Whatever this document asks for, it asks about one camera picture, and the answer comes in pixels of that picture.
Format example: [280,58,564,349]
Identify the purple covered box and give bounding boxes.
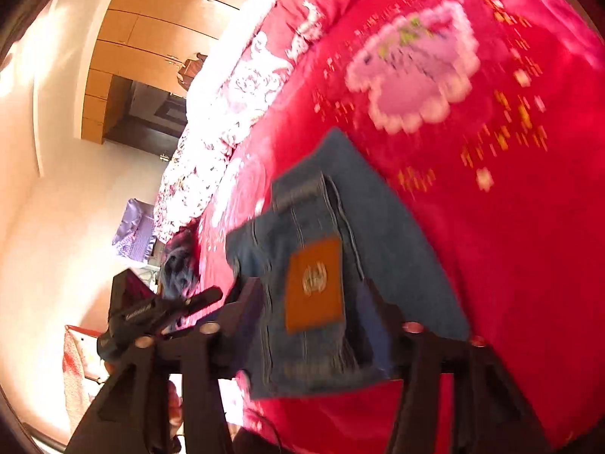
[112,197,158,262]

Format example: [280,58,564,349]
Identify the dark fleece garment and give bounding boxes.
[160,233,202,300]

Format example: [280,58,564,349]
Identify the floral quilt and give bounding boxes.
[154,0,379,247]

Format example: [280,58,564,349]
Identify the blue denim pants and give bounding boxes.
[226,127,471,400]

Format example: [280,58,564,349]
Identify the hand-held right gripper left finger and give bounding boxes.
[65,277,264,454]

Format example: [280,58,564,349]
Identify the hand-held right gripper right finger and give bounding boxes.
[358,281,552,454]

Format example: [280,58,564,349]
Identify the white fleece blanket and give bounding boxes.
[186,0,303,119]

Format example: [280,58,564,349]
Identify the red white printed bag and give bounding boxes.
[63,324,112,432]

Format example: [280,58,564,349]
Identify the wooden wardrobe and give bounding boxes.
[80,0,284,157]

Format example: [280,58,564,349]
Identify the red printed blanket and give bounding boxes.
[189,0,605,454]

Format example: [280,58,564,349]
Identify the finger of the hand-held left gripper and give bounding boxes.
[158,286,224,329]

